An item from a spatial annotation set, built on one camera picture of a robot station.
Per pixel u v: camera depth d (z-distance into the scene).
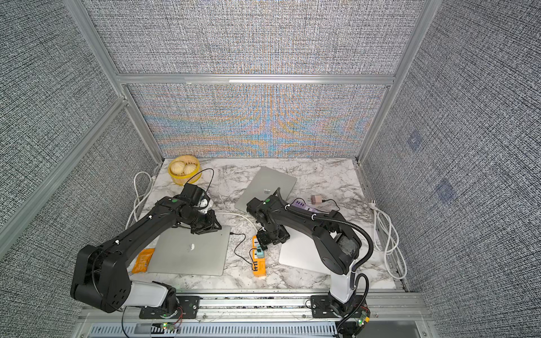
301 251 0.84
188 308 0.73
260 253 0.78
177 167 1.10
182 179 1.06
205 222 0.73
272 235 0.73
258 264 0.81
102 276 0.41
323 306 0.74
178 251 0.88
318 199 1.01
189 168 1.08
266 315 0.73
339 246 0.49
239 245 0.88
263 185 1.10
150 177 1.16
